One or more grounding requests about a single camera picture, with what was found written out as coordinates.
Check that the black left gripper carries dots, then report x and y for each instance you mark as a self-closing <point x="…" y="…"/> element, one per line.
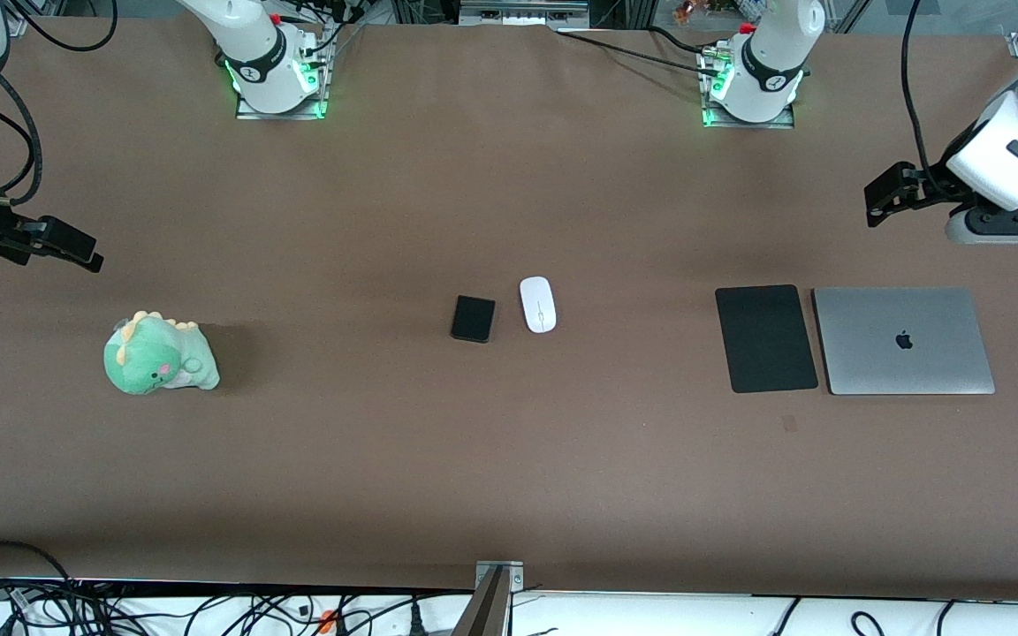
<point x="935" y="185"/>

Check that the white computer mouse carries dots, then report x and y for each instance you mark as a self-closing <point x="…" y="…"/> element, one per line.
<point x="538" y="305"/>

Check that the black phone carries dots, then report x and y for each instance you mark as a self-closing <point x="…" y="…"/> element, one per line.
<point x="474" y="319"/>

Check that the black mouse pad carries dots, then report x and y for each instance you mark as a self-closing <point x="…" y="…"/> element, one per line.
<point x="765" y="338"/>

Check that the grey closed laptop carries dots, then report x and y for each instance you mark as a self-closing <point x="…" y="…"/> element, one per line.
<point x="902" y="340"/>

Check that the green dinosaur plush toy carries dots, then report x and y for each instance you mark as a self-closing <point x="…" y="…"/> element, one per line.
<point x="155" y="358"/>

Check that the orange plug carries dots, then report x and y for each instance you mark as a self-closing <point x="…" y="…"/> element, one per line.
<point x="327" y="620"/>

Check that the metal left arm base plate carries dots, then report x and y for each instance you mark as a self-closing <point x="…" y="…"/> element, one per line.
<point x="748" y="124"/>

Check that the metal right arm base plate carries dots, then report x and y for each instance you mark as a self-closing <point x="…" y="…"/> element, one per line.
<point x="284" y="114"/>

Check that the aluminium frame rail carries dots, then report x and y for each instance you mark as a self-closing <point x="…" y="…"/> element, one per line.
<point x="522" y="12"/>

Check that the metal table edge bracket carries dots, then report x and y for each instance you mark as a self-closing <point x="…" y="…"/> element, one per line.
<point x="491" y="609"/>

